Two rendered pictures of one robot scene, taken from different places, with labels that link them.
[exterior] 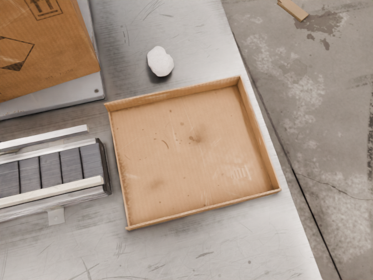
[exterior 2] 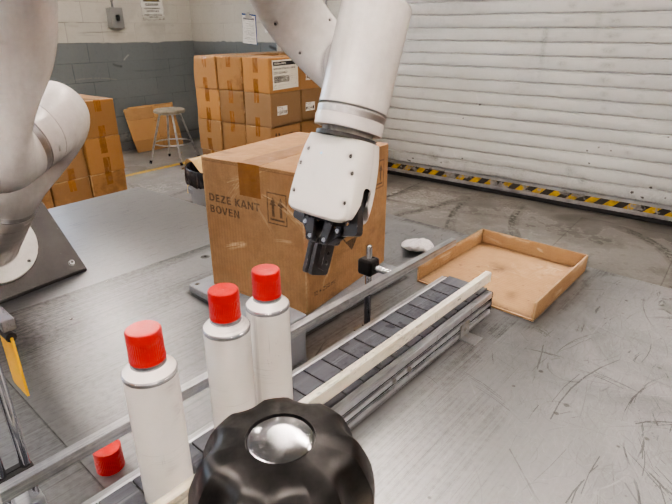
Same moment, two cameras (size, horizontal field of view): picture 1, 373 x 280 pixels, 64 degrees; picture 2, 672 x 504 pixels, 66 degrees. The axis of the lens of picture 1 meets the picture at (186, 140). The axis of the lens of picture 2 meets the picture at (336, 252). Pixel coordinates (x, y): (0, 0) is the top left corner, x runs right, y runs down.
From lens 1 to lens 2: 100 cm
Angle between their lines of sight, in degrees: 50
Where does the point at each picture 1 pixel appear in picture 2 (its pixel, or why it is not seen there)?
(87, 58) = (381, 240)
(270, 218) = (602, 280)
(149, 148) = not seen: hidden behind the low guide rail
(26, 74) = (353, 255)
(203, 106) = (477, 256)
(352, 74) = not seen: hidden behind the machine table
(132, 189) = (500, 303)
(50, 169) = (438, 297)
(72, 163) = (448, 289)
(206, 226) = (575, 299)
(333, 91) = not seen: hidden behind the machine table
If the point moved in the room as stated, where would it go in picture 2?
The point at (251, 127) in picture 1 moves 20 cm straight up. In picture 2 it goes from (522, 253) to (534, 173)
